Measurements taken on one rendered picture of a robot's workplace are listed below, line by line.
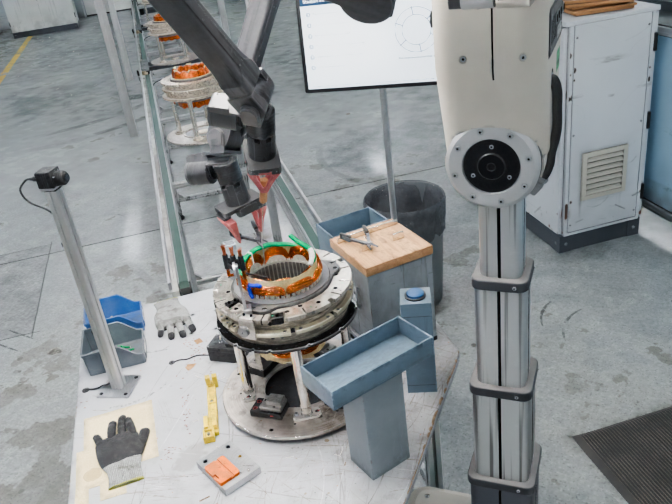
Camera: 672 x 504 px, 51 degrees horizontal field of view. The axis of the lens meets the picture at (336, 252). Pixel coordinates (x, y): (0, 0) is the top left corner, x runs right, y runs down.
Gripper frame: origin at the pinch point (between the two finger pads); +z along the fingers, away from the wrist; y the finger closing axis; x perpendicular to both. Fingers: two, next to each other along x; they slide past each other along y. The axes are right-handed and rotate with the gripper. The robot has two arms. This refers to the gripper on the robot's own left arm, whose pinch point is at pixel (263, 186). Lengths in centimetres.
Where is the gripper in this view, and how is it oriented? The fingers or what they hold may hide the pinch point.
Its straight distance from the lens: 149.3
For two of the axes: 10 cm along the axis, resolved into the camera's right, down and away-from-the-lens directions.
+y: 2.0, 7.2, -6.6
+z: -0.4, 6.8, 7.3
